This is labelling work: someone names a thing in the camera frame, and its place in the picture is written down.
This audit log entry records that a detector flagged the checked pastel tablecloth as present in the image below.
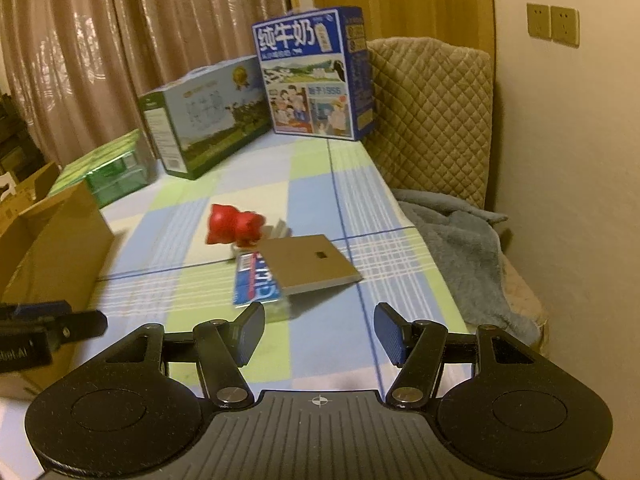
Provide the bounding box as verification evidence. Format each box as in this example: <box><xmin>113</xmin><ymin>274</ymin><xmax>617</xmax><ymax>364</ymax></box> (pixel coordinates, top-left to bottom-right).
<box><xmin>65</xmin><ymin>137</ymin><xmax>481</xmax><ymax>396</ymax></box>

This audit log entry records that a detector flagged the grey fleece blanket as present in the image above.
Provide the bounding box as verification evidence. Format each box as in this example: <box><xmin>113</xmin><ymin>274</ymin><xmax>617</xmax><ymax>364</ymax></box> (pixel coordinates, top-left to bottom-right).
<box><xmin>395</xmin><ymin>187</ymin><xmax>543</xmax><ymax>346</ymax></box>

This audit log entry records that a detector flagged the green and white milk box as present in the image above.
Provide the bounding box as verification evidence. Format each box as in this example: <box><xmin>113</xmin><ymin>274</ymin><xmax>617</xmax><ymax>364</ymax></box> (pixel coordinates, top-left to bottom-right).
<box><xmin>139</xmin><ymin>55</ymin><xmax>273</xmax><ymax>181</ymax></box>

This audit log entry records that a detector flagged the green shrink-wrapped carton pack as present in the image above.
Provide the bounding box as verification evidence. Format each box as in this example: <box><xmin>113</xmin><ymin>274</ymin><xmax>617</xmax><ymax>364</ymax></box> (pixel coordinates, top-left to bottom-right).
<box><xmin>47</xmin><ymin>129</ymin><xmax>158</xmax><ymax>209</ymax></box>

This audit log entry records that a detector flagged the blue label clear packet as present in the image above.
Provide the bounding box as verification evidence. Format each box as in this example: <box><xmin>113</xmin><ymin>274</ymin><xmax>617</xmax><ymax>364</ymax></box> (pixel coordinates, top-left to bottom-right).
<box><xmin>231</xmin><ymin>251</ymin><xmax>291</xmax><ymax>322</ymax></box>

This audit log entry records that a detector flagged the beige patterned curtain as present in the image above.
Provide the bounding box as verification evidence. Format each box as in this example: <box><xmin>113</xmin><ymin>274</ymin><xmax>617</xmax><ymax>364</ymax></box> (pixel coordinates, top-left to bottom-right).
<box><xmin>0</xmin><ymin>0</ymin><xmax>291</xmax><ymax>171</ymax></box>

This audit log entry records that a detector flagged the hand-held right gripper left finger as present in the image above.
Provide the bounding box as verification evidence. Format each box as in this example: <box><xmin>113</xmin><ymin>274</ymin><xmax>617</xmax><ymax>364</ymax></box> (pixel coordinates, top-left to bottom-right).
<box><xmin>95</xmin><ymin>302</ymin><xmax>266</xmax><ymax>410</ymax></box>

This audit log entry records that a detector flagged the blue milk carton box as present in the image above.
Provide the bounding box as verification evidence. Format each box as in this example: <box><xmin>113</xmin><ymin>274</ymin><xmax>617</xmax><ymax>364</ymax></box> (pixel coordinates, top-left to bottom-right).
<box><xmin>251</xmin><ymin>6</ymin><xmax>377</xmax><ymax>141</ymax></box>

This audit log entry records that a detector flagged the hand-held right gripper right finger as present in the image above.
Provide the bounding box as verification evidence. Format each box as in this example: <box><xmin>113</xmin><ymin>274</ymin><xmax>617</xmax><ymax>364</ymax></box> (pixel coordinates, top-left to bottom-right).
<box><xmin>374</xmin><ymin>302</ymin><xmax>548</xmax><ymax>410</ymax></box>

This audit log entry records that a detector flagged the red cat figurine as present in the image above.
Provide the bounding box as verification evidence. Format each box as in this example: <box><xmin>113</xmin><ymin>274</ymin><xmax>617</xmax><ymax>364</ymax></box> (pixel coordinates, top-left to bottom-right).
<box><xmin>207</xmin><ymin>203</ymin><xmax>266</xmax><ymax>250</ymax></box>

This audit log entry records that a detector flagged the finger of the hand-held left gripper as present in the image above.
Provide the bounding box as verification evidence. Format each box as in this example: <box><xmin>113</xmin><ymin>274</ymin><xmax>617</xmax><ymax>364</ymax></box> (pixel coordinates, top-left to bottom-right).
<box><xmin>0</xmin><ymin>300</ymin><xmax>71</xmax><ymax>320</ymax></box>
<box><xmin>45</xmin><ymin>310</ymin><xmax>108</xmax><ymax>351</ymax></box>

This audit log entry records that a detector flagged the printed brown cardboard box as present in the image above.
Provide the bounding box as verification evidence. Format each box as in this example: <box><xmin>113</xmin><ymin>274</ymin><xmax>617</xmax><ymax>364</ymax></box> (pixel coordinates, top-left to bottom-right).
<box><xmin>0</xmin><ymin>160</ymin><xmax>61</xmax><ymax>241</ymax></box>

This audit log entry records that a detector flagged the beige quilted chair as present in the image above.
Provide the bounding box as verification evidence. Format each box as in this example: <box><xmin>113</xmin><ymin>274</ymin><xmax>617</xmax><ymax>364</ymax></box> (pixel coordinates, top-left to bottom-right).
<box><xmin>367</xmin><ymin>36</ymin><xmax>548</xmax><ymax>356</ymax></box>

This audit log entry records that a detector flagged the tan flat box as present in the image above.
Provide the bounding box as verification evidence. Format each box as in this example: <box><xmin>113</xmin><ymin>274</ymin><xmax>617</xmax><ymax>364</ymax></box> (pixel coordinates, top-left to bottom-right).
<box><xmin>260</xmin><ymin>234</ymin><xmax>363</xmax><ymax>297</ymax></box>

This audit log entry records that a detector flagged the beige wall socket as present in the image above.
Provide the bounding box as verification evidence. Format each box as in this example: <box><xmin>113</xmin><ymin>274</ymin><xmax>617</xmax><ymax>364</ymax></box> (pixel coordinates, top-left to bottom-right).
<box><xmin>526</xmin><ymin>2</ymin><xmax>551</xmax><ymax>40</ymax></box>
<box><xmin>550</xmin><ymin>5</ymin><xmax>580</xmax><ymax>46</ymax></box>

